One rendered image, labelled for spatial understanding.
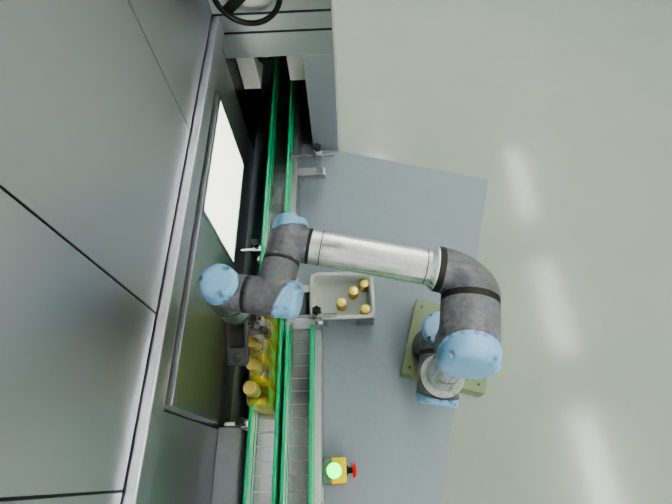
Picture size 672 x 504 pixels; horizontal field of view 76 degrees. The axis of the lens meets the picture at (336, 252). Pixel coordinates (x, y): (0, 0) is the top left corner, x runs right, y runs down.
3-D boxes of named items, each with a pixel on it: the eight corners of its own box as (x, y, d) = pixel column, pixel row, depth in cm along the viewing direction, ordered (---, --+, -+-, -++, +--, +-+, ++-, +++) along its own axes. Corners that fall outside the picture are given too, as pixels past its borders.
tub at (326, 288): (312, 282, 161) (309, 272, 153) (371, 280, 160) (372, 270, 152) (311, 327, 152) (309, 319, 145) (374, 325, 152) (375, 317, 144)
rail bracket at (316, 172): (295, 178, 179) (288, 141, 159) (335, 177, 179) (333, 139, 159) (295, 188, 177) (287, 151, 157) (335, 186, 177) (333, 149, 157)
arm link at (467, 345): (457, 362, 129) (509, 290, 81) (455, 414, 122) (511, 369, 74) (416, 356, 130) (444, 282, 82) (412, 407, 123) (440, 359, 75)
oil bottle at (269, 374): (262, 375, 133) (247, 358, 114) (280, 374, 133) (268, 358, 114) (261, 394, 130) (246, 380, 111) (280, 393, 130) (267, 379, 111)
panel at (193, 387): (237, 164, 159) (210, 91, 129) (245, 164, 159) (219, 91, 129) (207, 423, 117) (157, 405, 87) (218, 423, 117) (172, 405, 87)
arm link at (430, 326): (458, 324, 134) (466, 309, 122) (457, 367, 128) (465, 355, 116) (420, 320, 136) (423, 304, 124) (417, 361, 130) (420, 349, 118)
